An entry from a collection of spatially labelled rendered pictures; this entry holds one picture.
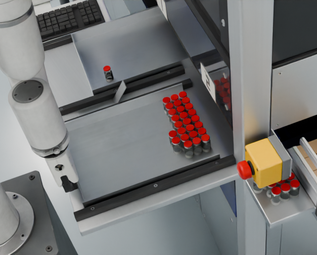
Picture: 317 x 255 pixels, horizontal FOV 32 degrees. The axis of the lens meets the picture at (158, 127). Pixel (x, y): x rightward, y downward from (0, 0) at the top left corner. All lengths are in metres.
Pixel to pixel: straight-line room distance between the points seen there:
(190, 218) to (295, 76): 1.26
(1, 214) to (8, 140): 1.49
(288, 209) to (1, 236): 0.65
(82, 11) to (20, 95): 0.88
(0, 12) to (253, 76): 0.48
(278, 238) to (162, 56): 0.62
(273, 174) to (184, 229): 1.13
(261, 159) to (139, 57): 0.60
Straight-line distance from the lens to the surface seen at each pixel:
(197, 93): 1.51
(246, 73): 1.07
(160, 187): 1.31
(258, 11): 0.99
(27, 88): 1.11
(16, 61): 1.00
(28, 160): 2.65
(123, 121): 1.47
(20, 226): 1.37
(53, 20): 1.94
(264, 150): 1.19
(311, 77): 1.17
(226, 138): 1.40
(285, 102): 1.19
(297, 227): 1.67
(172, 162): 1.37
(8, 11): 0.93
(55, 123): 1.13
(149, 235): 2.29
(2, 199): 1.29
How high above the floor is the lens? 1.97
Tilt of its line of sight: 49 degrees down
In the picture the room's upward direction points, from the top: 11 degrees counter-clockwise
